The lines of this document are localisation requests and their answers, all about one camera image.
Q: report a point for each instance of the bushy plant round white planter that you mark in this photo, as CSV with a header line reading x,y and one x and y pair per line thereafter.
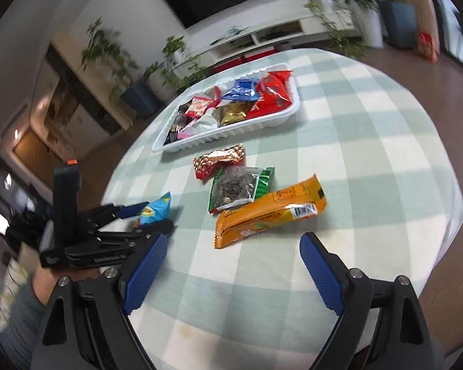
x,y
160,86

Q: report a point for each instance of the bushy plant tall white planter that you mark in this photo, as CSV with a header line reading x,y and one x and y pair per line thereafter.
x,y
372,27

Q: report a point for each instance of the black snack packet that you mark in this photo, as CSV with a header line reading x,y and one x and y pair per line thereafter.
x,y
175,129

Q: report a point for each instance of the orange snack packet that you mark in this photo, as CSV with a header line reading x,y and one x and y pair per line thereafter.
x,y
262,212

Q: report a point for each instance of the light blue snack packet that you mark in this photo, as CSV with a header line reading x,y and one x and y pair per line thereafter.
x,y
154,210

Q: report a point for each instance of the person's left forearm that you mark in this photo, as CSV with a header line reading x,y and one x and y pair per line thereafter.
x,y
19,316

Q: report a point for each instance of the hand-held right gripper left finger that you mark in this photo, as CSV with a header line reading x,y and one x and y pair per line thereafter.
x,y
146,273

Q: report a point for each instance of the white television cabinet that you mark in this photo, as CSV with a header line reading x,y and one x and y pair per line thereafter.
x,y
312,27

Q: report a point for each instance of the red white snack packet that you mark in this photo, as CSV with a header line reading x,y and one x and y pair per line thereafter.
x,y
200,104

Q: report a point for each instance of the trailing plant white pot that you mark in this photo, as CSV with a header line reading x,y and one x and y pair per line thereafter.
x,y
324,5

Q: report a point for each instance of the white plastic tray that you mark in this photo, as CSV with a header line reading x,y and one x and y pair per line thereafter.
x,y
277,117

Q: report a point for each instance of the red storage box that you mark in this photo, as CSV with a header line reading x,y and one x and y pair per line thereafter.
x,y
259,53
227,63

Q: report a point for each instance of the pink snack packet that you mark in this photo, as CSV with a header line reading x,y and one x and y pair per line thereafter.
x,y
187,133

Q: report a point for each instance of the wooden sideboard cabinet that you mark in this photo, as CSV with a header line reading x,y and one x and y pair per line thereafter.
x,y
85,115

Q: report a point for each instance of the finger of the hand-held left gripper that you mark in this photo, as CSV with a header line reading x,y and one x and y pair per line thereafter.
x,y
133,210
158,226

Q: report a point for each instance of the green sunflower seed packet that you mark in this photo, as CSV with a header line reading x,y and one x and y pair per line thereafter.
x,y
235,189

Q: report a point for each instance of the round checkered table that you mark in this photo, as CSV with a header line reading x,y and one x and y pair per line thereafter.
x,y
370,162

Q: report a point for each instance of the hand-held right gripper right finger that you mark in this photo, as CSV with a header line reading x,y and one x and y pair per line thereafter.
x,y
324,273

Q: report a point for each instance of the small plant white pot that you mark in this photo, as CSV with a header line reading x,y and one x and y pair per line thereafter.
x,y
173,46

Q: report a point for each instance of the leafy plant grey planter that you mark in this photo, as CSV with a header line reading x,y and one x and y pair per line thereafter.
x,y
141,98

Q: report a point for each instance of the silver snack packet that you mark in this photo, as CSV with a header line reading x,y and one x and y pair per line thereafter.
x,y
206,123

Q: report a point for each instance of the tall plant grey planter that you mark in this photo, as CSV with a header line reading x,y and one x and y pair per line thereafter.
x,y
399,25

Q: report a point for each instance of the red gold snack packet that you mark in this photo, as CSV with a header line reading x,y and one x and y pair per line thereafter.
x,y
216,160

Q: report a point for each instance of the red gift bag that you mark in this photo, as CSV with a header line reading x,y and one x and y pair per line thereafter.
x,y
426,46

